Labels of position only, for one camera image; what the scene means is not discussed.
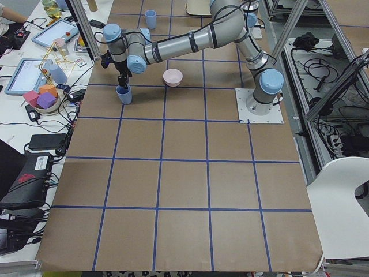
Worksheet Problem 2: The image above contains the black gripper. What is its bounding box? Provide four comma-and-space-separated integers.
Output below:
100, 50, 132, 89

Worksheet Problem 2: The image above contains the light blue plastic cup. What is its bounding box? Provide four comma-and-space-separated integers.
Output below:
116, 85, 133, 105

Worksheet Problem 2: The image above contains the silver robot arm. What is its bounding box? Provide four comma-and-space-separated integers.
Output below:
101, 1, 284, 116

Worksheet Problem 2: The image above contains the pink bowl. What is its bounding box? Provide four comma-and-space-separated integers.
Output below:
163, 69, 183, 87

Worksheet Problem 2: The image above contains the blue bottle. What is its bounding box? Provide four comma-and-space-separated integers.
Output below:
50, 63, 67, 84

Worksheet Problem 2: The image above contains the teach pendant tablet far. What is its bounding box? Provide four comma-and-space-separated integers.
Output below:
31, 19, 79, 47

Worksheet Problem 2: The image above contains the teach pendant tablet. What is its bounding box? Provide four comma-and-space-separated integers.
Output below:
31, 19, 79, 47
5, 58, 47, 95

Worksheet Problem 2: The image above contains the bowl of coloured blocks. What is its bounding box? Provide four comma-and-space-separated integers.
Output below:
23, 84, 61, 115

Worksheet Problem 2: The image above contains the teach pendant tablet near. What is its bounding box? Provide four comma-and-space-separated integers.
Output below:
5, 58, 47, 95

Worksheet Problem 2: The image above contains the black power adapter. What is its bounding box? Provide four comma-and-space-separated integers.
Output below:
28, 133, 66, 151

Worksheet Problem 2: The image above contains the white chair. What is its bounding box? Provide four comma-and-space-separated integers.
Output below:
307, 157, 368, 259

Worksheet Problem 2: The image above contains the gold wire rack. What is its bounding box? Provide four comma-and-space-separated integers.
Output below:
39, 41, 76, 84

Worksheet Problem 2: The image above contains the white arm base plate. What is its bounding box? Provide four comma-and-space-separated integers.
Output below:
235, 88, 284, 124

